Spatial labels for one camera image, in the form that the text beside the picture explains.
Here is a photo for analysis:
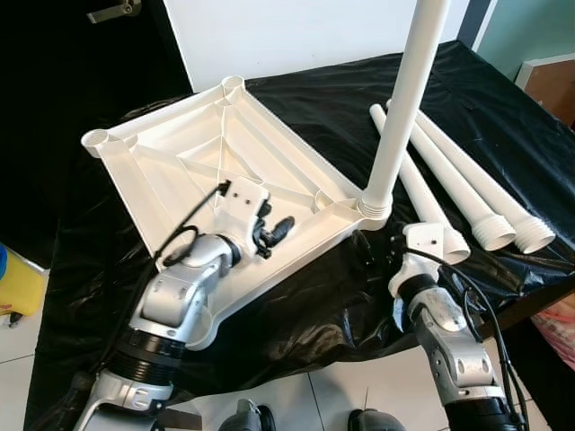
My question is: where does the brown wooden cabinet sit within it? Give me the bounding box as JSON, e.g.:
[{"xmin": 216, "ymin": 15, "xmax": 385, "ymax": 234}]
[{"xmin": 515, "ymin": 54, "xmax": 575, "ymax": 127}]

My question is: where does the white plastic table top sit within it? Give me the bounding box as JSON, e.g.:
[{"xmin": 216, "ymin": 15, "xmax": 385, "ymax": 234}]
[{"xmin": 81, "ymin": 75, "xmax": 392, "ymax": 351}]

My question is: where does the red plastic bag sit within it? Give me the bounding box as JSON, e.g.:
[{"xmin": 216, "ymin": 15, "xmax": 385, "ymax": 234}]
[{"xmin": 535, "ymin": 296, "xmax": 575, "ymax": 369}]

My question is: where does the brass door handle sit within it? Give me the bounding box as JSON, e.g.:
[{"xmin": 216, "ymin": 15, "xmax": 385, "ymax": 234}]
[{"xmin": 87, "ymin": 0, "xmax": 143, "ymax": 25}]

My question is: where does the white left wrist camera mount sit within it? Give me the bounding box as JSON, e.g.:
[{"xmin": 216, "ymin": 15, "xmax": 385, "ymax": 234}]
[{"xmin": 214, "ymin": 178, "xmax": 270, "ymax": 243}]

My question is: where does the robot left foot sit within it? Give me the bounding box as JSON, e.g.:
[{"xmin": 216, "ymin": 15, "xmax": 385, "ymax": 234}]
[{"xmin": 220, "ymin": 400, "xmax": 279, "ymax": 431}]

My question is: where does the dark wooden table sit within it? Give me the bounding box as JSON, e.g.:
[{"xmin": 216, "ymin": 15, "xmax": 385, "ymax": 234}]
[{"xmin": 485, "ymin": 278, "xmax": 575, "ymax": 342}]

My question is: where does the yellow plastic container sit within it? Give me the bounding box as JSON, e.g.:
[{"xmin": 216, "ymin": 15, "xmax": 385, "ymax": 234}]
[{"xmin": 0, "ymin": 242, "xmax": 46, "ymax": 326}]

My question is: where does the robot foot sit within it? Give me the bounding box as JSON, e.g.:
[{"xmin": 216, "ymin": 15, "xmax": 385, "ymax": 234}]
[
  {"xmin": 349, "ymin": 409, "xmax": 405, "ymax": 431},
  {"xmin": 220, "ymin": 400, "xmax": 279, "ymax": 431}
]

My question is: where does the black plastic cover sheet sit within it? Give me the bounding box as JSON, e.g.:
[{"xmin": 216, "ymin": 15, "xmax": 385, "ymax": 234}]
[{"xmin": 27, "ymin": 40, "xmax": 575, "ymax": 431}]

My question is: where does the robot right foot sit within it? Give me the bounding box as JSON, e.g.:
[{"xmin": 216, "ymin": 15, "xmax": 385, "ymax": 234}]
[{"xmin": 349, "ymin": 409, "xmax": 405, "ymax": 431}]

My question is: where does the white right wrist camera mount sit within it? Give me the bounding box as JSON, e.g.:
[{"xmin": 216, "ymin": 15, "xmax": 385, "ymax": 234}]
[{"xmin": 388, "ymin": 223, "xmax": 447, "ymax": 293}]

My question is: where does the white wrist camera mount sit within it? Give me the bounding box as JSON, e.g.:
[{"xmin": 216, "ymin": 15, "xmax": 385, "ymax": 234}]
[
  {"xmin": 214, "ymin": 178, "xmax": 270, "ymax": 243},
  {"xmin": 388, "ymin": 223, "xmax": 447, "ymax": 293}
]

